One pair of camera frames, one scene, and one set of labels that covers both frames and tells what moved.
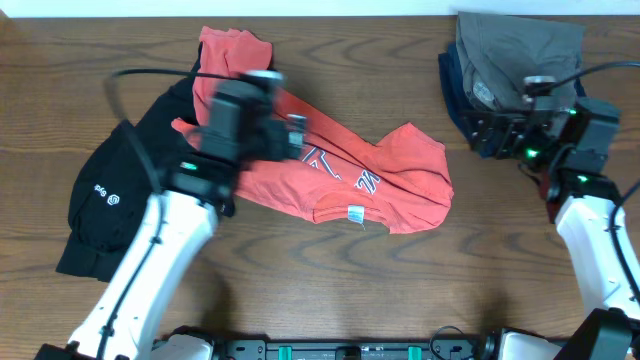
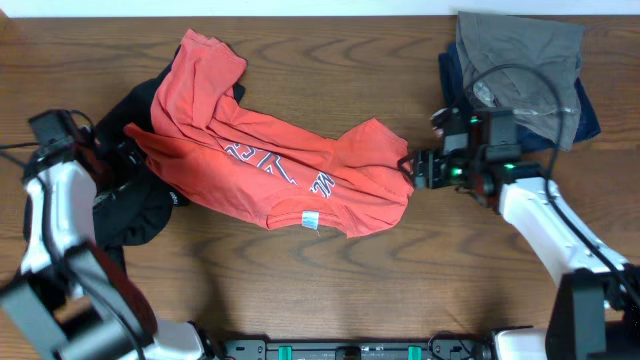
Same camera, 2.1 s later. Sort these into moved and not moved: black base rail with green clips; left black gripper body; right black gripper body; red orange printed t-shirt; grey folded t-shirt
Moved: right black gripper body; left black gripper body; red orange printed t-shirt
Not moved: grey folded t-shirt; black base rail with green clips
